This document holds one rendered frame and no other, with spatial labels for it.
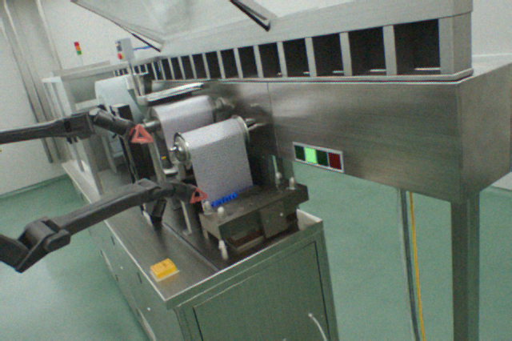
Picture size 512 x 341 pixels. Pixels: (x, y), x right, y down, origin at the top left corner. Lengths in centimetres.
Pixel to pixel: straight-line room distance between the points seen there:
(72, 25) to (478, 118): 647
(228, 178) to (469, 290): 91
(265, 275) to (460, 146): 81
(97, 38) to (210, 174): 571
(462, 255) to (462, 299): 16
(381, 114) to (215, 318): 85
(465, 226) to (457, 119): 41
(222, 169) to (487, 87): 94
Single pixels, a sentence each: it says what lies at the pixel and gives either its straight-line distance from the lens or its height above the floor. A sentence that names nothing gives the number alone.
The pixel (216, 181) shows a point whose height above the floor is 111.
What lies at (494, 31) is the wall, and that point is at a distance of 356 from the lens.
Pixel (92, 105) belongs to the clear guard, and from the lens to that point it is 241.
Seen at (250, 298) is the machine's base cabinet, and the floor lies 74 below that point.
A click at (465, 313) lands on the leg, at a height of 67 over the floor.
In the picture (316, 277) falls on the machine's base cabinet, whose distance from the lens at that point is 164.
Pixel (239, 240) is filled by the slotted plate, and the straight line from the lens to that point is 144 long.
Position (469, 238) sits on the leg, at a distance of 132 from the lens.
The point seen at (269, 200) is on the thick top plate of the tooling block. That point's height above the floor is 103.
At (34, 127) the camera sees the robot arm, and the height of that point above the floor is 147.
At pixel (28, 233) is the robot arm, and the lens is 122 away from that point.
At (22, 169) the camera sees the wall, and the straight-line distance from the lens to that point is 702.
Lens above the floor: 162
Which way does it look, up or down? 18 degrees down
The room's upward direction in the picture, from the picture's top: 11 degrees counter-clockwise
